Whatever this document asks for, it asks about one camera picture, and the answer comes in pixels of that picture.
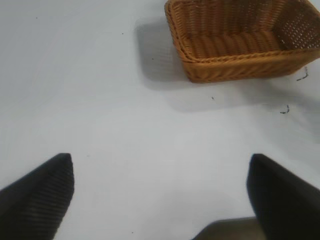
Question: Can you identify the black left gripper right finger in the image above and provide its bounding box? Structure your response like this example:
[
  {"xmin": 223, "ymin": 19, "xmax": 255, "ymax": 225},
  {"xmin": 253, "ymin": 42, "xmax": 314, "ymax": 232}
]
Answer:
[{"xmin": 246, "ymin": 153, "xmax": 320, "ymax": 240}]

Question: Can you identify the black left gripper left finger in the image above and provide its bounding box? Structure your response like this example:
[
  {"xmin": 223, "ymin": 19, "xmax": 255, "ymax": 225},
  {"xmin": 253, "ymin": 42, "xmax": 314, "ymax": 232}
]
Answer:
[{"xmin": 0, "ymin": 152, "xmax": 75, "ymax": 240}]

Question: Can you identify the brown wicker basket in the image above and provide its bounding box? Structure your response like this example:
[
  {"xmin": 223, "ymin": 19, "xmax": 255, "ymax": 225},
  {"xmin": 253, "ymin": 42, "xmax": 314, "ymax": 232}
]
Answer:
[{"xmin": 164, "ymin": 0, "xmax": 320, "ymax": 84}]

